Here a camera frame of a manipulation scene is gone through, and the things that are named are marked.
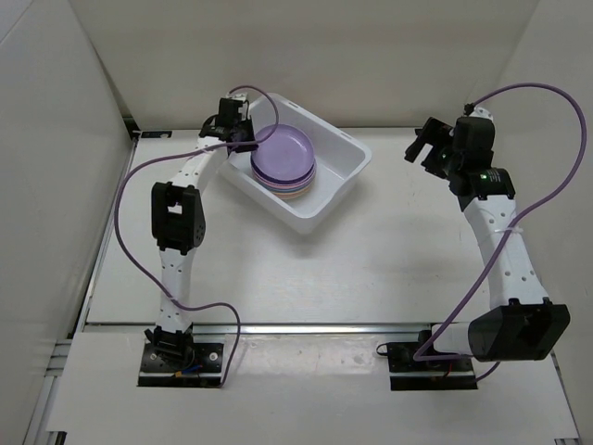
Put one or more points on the pink plate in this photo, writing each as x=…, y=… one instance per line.
x=311, y=193
x=279, y=186

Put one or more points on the white plastic bin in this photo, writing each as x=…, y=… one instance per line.
x=340, y=158

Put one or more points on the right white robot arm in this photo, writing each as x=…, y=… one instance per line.
x=534, y=343

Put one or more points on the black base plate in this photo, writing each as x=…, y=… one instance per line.
x=405, y=374
x=202, y=368

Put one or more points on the orange yellow plate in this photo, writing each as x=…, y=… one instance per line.
x=292, y=194

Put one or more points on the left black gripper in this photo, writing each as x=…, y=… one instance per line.
x=246, y=122

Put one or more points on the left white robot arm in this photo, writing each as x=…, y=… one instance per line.
x=179, y=223

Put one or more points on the white table board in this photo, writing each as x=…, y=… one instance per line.
x=396, y=249

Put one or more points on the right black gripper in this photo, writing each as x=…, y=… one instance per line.
x=433, y=133

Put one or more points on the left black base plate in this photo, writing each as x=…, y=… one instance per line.
x=202, y=368

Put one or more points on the purple plate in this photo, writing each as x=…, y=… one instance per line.
x=286, y=155
x=266, y=178

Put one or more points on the blue plate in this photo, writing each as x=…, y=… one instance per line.
x=271, y=190
x=287, y=188

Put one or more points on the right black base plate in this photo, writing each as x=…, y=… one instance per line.
x=405, y=374

